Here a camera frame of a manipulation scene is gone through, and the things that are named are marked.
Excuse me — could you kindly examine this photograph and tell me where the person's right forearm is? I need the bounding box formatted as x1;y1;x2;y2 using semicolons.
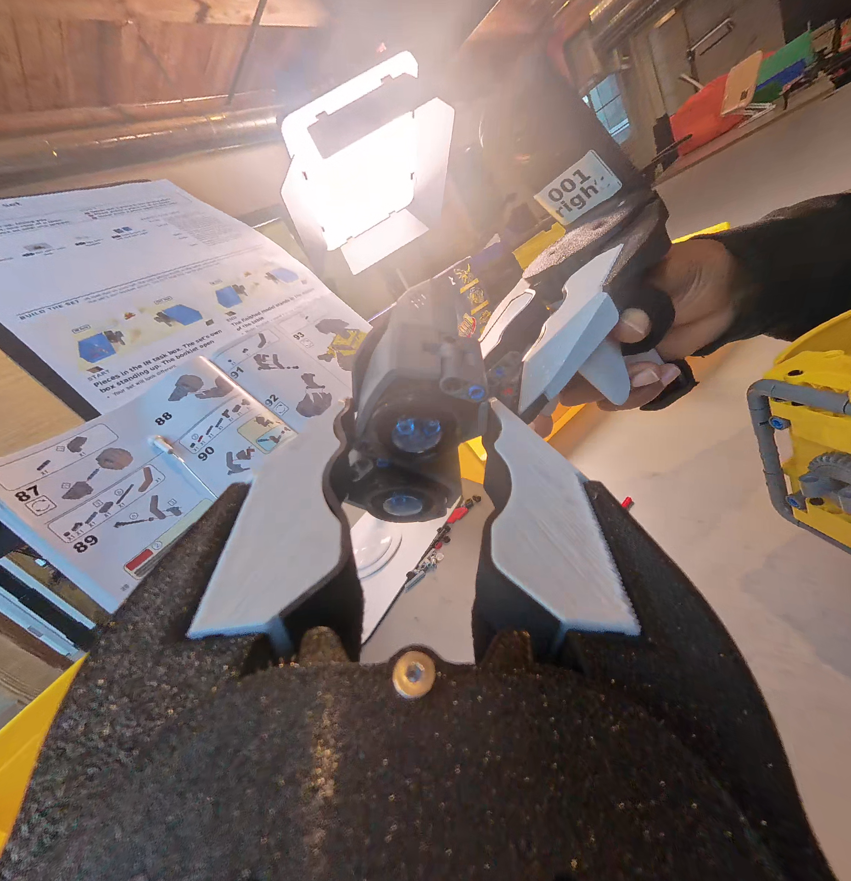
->
687;193;851;359

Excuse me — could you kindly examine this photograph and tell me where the grey Lego engine assembly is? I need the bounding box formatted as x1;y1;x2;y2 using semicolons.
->
329;275;498;520

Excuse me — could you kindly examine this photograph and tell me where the blue toy kit box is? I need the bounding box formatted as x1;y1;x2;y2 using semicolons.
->
449;255;512;340

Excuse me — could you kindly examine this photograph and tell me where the instruction booklet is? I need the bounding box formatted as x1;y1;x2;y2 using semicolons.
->
0;317;371;613

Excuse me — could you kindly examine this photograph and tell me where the grey table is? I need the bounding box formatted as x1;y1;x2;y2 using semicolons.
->
656;79;851;238

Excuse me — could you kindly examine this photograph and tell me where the red bin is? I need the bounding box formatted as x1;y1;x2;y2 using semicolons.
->
668;72;739;158

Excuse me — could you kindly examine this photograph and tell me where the printed task sheet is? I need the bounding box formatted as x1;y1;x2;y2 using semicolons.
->
0;180;371;421

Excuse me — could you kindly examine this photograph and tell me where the person's right hand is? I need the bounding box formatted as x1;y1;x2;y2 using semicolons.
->
560;237;743;412

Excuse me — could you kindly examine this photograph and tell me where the yellow toy robot body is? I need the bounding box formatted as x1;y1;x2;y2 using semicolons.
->
745;306;851;560

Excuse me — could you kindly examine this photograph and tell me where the white book stand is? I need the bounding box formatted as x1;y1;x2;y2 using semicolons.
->
0;303;481;662

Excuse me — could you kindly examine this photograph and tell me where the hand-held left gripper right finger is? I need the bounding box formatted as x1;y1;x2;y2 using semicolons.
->
472;399;641;637

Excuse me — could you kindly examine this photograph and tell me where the grey desk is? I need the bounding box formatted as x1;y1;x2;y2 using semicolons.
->
360;310;851;881

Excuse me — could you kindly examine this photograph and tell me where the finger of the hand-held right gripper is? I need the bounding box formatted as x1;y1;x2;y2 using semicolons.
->
518;244;626;414
479;279;537;345

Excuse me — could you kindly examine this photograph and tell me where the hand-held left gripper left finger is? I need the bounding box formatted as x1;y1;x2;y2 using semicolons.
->
186;401;364;655

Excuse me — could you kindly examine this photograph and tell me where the pile of grey toy pieces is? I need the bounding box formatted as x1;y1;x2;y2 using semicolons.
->
403;530;454;589

